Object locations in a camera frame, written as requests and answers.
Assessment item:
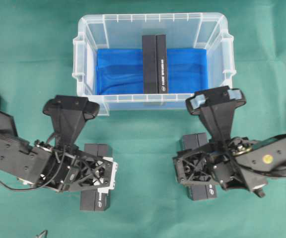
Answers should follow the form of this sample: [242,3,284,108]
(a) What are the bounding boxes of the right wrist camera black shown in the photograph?
[185,86,246,143]

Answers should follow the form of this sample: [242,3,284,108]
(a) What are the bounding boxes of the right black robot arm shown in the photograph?
[173,134,286,198]

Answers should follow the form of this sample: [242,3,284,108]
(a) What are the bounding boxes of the small dark tip object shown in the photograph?
[35,230,48,238]

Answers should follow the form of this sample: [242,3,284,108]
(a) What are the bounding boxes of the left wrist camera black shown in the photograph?
[43,95,100,148]

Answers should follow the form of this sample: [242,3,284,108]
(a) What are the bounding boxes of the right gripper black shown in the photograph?
[173,137,255,191]

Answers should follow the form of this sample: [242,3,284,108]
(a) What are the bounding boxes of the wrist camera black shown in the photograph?
[185,86,246,143]
[43,95,100,148]

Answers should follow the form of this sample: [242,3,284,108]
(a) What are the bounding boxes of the blue cloth in case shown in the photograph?
[96,48,209,95]

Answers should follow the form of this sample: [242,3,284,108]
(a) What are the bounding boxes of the black realsense box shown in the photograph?
[79,143,114,212]
[142,34,169,94]
[182,132,218,201]

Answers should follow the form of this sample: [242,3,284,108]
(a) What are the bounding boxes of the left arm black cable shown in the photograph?
[0,131,67,192]

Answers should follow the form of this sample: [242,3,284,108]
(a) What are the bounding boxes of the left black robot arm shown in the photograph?
[0,97,118,193]

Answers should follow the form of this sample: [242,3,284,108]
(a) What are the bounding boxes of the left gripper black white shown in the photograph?
[32,141,118,193]

